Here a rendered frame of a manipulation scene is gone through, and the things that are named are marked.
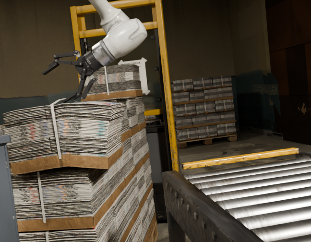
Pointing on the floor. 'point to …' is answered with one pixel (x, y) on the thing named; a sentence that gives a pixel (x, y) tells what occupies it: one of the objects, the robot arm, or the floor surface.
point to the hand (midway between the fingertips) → (55, 87)
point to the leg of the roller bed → (174, 229)
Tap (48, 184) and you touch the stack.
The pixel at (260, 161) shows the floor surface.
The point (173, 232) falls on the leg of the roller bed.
